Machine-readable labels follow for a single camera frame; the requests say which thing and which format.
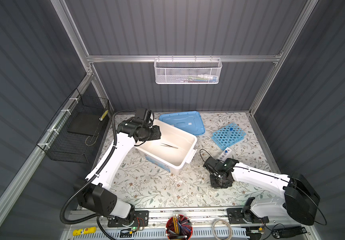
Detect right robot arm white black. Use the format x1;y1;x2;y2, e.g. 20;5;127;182
203;157;320;226

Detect blue test tube rack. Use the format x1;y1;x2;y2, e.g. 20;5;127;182
211;123;246;151

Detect black device on shelf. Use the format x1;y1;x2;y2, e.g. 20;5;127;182
271;226;307;239

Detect blue plastic bin lid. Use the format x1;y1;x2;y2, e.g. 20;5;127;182
159;111;205;136

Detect white wire wall basket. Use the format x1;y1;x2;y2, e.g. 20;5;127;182
153;57;222;85

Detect yellow marker in basket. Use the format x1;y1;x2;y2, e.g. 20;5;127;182
99;110;109;121

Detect clear petri dish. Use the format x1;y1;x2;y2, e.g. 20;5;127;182
172;180;189;198

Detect red pencil cup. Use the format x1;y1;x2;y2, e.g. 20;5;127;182
165;214;193;240

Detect white test tube rack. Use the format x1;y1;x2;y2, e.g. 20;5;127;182
217;148;232;162

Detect black wire side basket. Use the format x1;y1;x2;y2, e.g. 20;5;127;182
37;90;110;164

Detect yellow marker bottle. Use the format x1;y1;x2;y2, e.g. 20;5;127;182
72;227;96;237

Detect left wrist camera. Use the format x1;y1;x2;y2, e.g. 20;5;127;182
134;107;154;124

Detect white plastic storage bin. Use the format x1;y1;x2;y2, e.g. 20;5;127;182
136;120;197;175

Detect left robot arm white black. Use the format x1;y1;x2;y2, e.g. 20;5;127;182
76;118;161;222

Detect coiled white cable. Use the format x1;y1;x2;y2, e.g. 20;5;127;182
211;218;233;240

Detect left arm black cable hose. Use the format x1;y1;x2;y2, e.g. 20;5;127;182
59;109;137;225

